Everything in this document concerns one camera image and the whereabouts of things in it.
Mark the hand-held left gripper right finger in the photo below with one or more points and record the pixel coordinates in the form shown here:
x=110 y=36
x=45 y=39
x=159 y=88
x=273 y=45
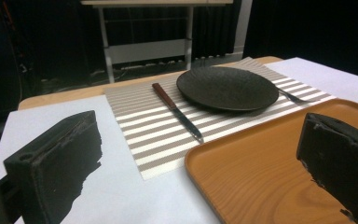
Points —
x=341 y=161

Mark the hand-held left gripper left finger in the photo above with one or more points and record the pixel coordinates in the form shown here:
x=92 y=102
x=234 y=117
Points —
x=52 y=174

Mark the metal fork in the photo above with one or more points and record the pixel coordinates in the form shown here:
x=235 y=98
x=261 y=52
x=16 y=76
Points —
x=293 y=98

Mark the wooden tray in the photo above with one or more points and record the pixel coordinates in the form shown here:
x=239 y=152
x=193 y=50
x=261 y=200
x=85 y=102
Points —
x=261 y=174

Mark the black round plate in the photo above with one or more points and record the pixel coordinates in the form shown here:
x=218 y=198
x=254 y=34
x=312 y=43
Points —
x=227 y=88

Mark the white paper sheet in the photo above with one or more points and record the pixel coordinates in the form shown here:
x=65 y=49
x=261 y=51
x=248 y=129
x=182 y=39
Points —
x=121 y=193

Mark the striped placemat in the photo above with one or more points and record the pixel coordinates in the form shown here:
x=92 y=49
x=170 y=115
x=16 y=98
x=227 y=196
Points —
x=174 y=130

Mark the white metal table frame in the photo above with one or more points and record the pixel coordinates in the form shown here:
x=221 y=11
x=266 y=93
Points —
x=146 y=49

